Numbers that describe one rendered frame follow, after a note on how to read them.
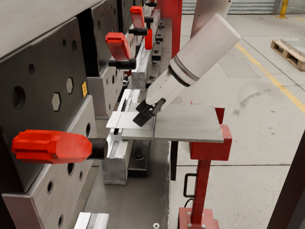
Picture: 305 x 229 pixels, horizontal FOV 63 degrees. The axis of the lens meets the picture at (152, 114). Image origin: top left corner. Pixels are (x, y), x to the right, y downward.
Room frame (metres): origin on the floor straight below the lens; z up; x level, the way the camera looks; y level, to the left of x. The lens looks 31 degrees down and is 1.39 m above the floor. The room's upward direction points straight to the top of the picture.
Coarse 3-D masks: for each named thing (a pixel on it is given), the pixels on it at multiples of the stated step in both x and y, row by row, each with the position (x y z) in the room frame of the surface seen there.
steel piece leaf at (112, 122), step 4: (116, 112) 0.64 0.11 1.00; (120, 112) 0.64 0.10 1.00; (112, 116) 0.62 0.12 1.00; (116, 116) 0.62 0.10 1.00; (108, 120) 0.60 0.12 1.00; (112, 120) 0.60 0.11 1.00; (116, 120) 0.60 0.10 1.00; (108, 124) 0.57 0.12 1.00; (112, 124) 0.57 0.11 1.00; (116, 124) 0.57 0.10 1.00
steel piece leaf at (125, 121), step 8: (128, 112) 0.64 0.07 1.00; (136, 112) 0.64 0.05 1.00; (120, 120) 0.60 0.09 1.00; (128, 120) 0.60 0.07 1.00; (152, 120) 0.60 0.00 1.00; (120, 128) 0.56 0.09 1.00; (128, 128) 0.56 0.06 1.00; (136, 128) 0.56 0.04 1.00; (144, 128) 0.56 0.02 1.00; (152, 128) 0.56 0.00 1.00
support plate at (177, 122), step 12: (132, 108) 0.67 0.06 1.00; (168, 108) 0.67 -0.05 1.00; (180, 108) 0.67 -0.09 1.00; (192, 108) 0.67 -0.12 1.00; (204, 108) 0.67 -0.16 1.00; (156, 120) 0.60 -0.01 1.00; (168, 120) 0.60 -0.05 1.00; (180, 120) 0.60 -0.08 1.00; (192, 120) 0.60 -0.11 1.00; (204, 120) 0.60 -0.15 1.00; (216, 120) 0.60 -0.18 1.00; (132, 132) 0.54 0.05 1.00; (144, 132) 0.54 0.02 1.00; (156, 132) 0.54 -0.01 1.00; (168, 132) 0.54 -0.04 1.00; (180, 132) 0.54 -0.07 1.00; (192, 132) 0.54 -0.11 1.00; (204, 132) 0.54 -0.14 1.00; (216, 132) 0.54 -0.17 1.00
